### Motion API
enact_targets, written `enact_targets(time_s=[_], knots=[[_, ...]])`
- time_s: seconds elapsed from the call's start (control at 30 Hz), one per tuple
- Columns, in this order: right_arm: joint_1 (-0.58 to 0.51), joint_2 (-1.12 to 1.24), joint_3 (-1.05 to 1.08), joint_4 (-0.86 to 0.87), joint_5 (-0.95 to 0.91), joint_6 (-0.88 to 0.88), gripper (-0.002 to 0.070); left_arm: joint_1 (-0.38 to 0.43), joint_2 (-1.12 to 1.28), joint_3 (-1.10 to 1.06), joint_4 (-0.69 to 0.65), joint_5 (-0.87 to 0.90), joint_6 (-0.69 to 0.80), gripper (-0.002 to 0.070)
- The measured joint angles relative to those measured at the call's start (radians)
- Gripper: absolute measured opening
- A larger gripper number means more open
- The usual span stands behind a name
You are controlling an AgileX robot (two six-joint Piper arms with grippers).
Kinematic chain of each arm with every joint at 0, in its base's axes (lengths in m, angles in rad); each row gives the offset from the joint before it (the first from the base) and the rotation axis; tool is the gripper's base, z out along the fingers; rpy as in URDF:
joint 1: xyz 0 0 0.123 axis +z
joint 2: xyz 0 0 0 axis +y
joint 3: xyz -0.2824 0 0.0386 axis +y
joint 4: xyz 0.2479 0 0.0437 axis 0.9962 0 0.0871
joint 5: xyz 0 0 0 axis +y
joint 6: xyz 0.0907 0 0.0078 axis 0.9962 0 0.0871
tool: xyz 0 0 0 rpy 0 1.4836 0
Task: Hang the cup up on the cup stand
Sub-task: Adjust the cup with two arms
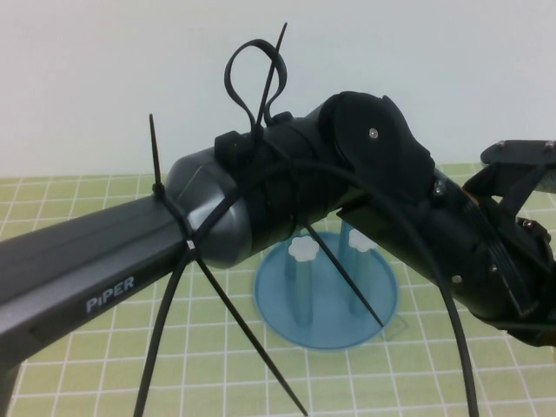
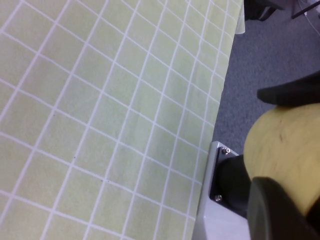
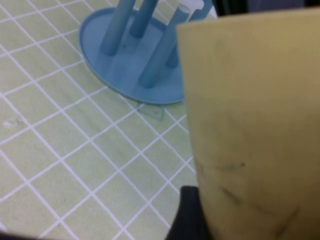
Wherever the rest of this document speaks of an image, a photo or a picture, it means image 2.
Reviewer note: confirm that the green checkered tablecloth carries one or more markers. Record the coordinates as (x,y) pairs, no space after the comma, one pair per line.
(100,125)

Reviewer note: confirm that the yellow plastic cup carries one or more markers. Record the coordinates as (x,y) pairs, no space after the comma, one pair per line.
(282,150)

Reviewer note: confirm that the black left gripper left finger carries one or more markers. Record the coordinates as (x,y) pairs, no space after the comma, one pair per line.
(270,215)

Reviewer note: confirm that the thin black rod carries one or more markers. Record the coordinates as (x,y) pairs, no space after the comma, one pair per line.
(300,12)

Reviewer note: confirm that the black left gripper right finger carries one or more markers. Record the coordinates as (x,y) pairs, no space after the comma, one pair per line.
(297,93)

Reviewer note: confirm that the black chair base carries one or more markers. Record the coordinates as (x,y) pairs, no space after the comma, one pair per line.
(255,10)

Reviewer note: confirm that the grey metal mounting bracket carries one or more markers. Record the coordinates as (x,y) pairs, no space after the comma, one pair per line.
(207,225)

